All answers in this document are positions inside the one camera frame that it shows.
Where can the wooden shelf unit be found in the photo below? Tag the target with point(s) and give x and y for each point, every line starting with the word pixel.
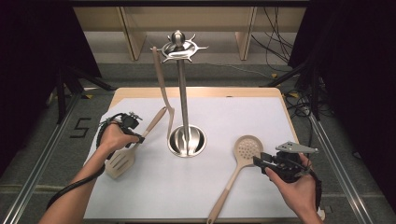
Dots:
pixel 202 18

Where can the person's left hand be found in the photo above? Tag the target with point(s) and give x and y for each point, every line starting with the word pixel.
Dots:
pixel 113 140

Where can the stainless steel utensil rack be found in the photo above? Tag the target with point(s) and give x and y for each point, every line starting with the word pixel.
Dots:
pixel 183 93

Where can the white paper sheet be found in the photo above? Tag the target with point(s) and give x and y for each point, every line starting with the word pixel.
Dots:
pixel 193 180

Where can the beige slotted spatula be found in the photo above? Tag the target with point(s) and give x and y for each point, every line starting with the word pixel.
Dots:
pixel 121 161

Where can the beige skimmer spoon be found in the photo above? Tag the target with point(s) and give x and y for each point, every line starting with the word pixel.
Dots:
pixel 247 149

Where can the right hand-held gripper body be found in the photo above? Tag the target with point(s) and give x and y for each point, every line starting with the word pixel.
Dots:
pixel 289 165

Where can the black metal stand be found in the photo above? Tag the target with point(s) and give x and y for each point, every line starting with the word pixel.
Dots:
pixel 62 93
pixel 314 90

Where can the dark curtain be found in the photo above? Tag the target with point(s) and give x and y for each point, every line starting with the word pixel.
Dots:
pixel 364 77
pixel 31 62

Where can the person's right hand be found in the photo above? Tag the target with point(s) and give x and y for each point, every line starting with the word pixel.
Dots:
pixel 299 193

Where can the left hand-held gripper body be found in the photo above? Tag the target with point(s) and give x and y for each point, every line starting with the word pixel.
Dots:
pixel 130 122

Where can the aluminium floor rail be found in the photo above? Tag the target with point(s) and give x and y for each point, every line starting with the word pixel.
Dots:
pixel 339 174
pixel 40 174

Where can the beige plain kitchen utensil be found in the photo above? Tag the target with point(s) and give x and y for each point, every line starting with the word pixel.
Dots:
pixel 160 77

